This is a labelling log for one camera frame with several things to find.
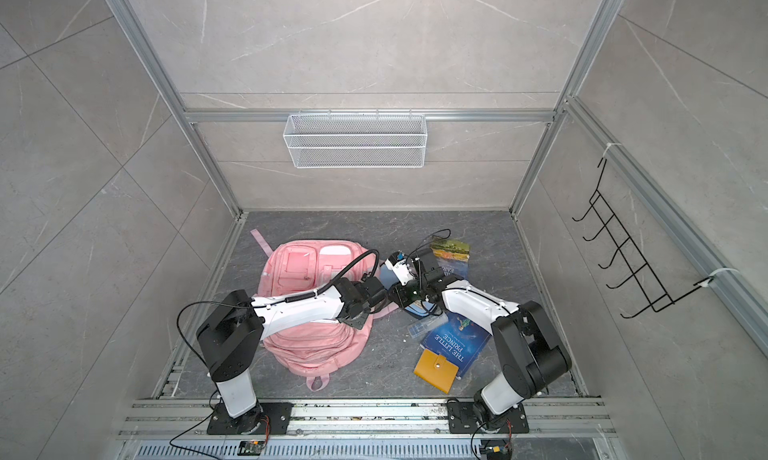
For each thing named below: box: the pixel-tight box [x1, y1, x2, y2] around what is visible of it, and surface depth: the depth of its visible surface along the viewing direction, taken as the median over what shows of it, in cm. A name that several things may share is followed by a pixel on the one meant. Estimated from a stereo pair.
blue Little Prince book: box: [420, 313, 491, 379], surface depth 87 cm
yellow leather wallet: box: [413, 348, 459, 395], surface depth 81 cm
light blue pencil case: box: [405, 300, 437, 316], surface depth 90 cm
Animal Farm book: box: [430, 239, 470, 279], surface depth 109 cm
